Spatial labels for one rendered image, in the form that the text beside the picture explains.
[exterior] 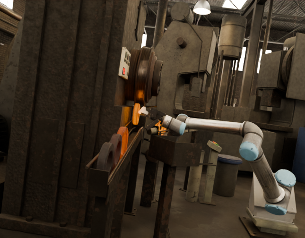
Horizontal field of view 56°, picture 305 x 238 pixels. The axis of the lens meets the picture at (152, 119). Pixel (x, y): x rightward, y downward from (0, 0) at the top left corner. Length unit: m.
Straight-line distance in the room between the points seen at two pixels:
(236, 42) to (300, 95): 5.99
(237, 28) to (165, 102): 6.75
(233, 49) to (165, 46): 6.18
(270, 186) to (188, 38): 3.38
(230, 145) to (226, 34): 7.26
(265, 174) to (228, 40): 9.28
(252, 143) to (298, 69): 3.66
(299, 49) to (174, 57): 2.07
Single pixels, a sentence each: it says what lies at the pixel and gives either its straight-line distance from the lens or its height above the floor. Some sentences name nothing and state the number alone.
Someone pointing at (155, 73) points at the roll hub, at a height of 1.14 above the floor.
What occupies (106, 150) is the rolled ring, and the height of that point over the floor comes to 0.71.
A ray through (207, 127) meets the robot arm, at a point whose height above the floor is 0.80.
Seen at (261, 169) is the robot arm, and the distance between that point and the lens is 2.04.
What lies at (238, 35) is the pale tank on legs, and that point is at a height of 3.77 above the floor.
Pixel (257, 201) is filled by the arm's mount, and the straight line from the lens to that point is 2.57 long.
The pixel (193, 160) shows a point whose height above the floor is 0.62.
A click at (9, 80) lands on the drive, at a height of 0.94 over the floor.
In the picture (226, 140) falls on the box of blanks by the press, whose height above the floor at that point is 0.54.
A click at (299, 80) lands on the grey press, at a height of 1.65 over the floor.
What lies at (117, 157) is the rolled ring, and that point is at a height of 0.63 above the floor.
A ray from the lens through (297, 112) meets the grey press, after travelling 5.85.
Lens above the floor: 0.91
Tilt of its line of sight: 3 degrees down
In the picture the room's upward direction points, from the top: 8 degrees clockwise
